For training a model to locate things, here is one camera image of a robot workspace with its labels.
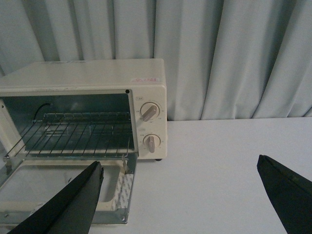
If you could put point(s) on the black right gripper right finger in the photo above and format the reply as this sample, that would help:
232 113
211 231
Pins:
289 193

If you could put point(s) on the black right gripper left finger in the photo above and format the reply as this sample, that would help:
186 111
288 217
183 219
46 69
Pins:
70 211

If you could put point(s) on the glass oven door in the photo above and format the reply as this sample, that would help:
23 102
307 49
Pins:
27 184

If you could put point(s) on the lower beige oven knob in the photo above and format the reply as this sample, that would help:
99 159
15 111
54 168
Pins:
151 141

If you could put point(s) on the beige oven knob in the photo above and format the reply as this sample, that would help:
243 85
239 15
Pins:
151 141
149 111

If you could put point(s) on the cream toaster oven body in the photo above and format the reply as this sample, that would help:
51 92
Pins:
92 86

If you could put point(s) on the upper beige oven knob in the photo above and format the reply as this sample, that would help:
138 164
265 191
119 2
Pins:
149 111

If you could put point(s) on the light grey curtain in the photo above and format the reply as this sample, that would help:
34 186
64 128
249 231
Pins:
224 59

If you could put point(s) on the wire oven rack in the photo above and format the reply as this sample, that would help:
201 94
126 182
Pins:
106 135

